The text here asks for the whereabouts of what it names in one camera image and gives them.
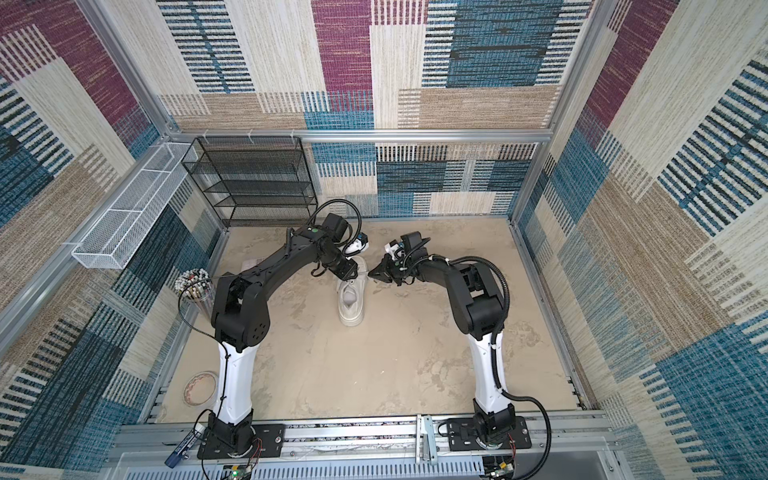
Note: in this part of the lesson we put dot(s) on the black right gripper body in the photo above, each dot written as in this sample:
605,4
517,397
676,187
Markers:
397,269

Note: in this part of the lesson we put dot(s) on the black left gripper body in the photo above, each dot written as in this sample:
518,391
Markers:
343,267

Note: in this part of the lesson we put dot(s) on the white sneaker shoe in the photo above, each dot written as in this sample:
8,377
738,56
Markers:
353,316

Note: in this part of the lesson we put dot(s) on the white shoelace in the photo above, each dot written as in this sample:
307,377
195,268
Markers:
351,292

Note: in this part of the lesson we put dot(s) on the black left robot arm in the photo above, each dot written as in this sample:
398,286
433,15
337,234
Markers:
241,321

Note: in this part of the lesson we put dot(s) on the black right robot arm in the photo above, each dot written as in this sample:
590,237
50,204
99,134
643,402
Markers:
478,298

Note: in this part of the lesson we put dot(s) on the black mesh shelf rack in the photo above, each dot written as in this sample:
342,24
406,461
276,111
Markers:
252,181

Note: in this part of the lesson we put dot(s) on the clear cup of pencils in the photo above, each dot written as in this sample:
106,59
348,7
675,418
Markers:
195,288

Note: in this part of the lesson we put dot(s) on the clear tape roll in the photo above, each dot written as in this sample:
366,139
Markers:
200,390

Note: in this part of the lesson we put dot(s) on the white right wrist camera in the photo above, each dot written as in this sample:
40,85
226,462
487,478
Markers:
396,250

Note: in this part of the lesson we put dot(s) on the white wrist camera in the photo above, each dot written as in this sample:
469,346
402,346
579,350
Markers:
396,250
358,246

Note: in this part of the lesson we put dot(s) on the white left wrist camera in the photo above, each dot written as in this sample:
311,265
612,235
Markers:
358,246

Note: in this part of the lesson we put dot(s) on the white wire mesh tray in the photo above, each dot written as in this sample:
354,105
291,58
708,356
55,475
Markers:
122,228

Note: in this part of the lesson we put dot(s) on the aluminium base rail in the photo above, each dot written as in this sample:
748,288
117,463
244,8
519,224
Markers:
566,445

